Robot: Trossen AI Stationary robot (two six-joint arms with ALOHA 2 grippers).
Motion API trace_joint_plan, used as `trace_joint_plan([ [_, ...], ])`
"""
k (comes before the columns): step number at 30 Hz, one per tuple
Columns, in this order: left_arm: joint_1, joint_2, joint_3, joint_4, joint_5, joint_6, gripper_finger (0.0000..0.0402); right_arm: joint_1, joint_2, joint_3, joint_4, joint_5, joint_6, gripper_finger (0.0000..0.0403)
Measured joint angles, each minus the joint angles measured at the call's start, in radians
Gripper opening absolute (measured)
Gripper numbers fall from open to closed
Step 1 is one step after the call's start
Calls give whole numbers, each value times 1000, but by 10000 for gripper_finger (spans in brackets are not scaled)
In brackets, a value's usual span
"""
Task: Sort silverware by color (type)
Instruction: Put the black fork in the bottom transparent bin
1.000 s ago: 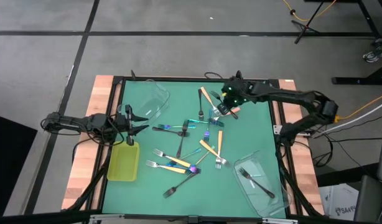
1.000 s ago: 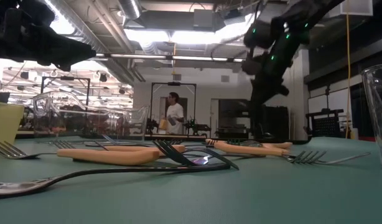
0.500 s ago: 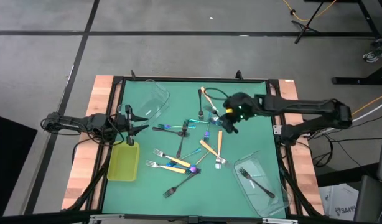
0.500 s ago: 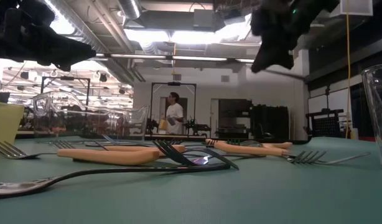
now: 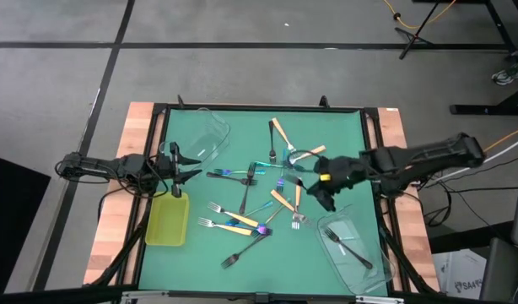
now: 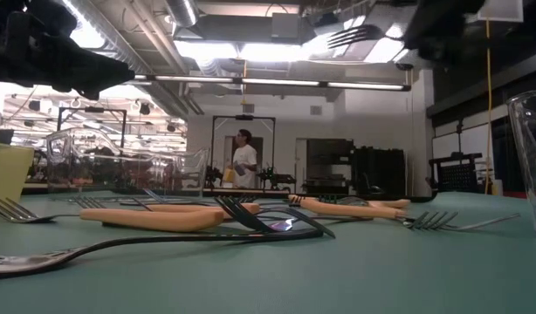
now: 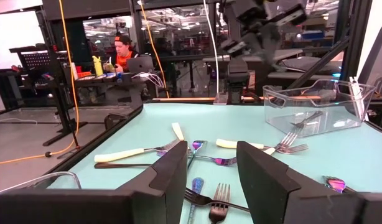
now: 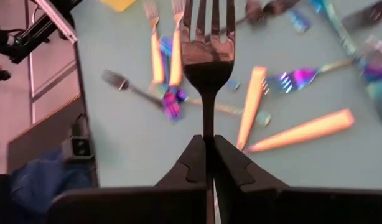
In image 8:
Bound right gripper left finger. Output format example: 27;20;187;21
47;134;210;224

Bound long dark spoon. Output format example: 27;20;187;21
100;68;167;110

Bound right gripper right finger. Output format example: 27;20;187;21
213;135;382;224

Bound blue cloth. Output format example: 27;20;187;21
10;148;93;216

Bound small grey camera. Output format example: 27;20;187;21
62;135;95;161

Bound green table mat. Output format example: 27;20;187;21
71;0;382;190

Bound yellow plastic bin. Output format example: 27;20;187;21
99;0;137;13

